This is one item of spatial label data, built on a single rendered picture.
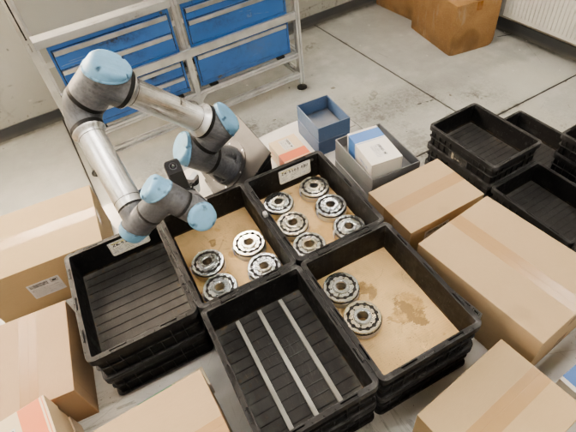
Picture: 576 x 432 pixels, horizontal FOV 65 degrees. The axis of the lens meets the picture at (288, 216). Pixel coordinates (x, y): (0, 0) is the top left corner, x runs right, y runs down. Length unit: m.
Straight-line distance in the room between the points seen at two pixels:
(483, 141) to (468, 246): 1.12
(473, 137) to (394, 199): 0.98
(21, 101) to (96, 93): 2.69
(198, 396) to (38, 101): 3.20
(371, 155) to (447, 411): 0.87
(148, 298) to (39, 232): 0.47
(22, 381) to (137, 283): 0.39
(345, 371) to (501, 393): 0.36
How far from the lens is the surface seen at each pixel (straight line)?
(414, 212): 1.51
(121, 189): 1.29
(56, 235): 1.68
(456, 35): 4.07
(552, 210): 2.34
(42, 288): 1.70
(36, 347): 1.48
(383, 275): 1.38
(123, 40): 3.05
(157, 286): 1.47
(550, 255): 1.45
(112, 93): 1.37
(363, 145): 1.70
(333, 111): 2.06
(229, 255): 1.47
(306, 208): 1.56
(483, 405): 1.21
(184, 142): 1.62
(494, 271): 1.36
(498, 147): 2.42
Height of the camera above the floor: 1.96
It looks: 47 degrees down
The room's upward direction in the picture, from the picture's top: 8 degrees counter-clockwise
